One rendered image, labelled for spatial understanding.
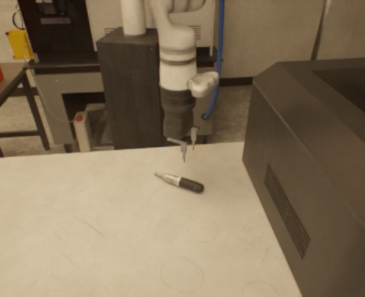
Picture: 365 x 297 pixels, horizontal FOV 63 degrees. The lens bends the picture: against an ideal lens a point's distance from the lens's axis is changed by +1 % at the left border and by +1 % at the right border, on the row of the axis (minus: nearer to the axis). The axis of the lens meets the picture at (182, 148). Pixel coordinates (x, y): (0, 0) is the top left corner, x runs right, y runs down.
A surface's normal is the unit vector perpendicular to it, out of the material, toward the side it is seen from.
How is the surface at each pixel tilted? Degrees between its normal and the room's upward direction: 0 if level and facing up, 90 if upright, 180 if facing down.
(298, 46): 90
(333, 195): 90
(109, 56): 90
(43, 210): 0
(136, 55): 90
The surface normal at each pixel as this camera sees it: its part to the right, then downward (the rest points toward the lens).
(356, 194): -0.84, -0.38
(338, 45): 0.11, 0.58
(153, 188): 0.00, -0.82
